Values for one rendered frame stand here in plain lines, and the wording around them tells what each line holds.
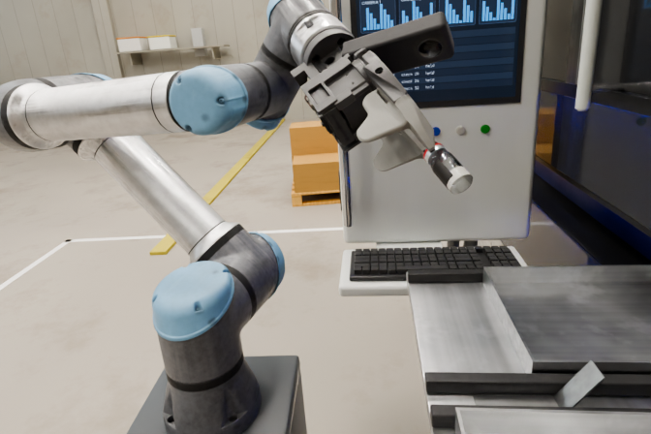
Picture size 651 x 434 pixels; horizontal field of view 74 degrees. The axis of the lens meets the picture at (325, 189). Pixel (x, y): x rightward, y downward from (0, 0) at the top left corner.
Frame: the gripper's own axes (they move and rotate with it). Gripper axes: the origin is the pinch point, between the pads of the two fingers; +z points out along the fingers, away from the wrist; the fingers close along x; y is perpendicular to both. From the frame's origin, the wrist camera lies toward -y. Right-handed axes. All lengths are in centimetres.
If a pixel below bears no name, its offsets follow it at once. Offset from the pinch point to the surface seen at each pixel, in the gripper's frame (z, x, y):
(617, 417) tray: 21.8, -31.6, -1.8
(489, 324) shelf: 2.7, -44.1, 2.8
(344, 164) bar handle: -48, -48, 8
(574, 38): -40, -47, -50
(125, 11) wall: -915, -264, 205
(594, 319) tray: 9, -50, -11
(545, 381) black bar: 14.9, -34.7, 1.9
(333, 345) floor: -60, -161, 61
